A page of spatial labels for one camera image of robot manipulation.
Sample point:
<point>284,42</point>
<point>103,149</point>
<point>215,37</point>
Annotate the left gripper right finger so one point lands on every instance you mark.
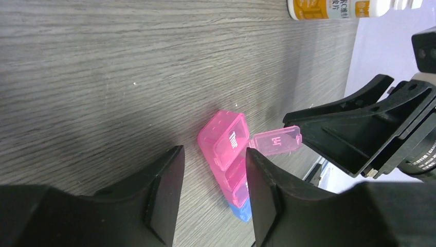
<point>287,211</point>

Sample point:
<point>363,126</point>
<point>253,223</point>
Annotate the pink blue weekly pill organizer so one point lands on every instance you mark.
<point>224,141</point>

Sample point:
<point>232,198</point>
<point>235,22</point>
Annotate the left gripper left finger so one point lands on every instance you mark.
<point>139,210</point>

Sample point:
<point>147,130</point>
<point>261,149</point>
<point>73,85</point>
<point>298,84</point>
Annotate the white vitamin pill bottle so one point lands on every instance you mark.
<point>346,9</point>

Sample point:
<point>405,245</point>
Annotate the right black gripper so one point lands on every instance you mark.
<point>369,135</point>

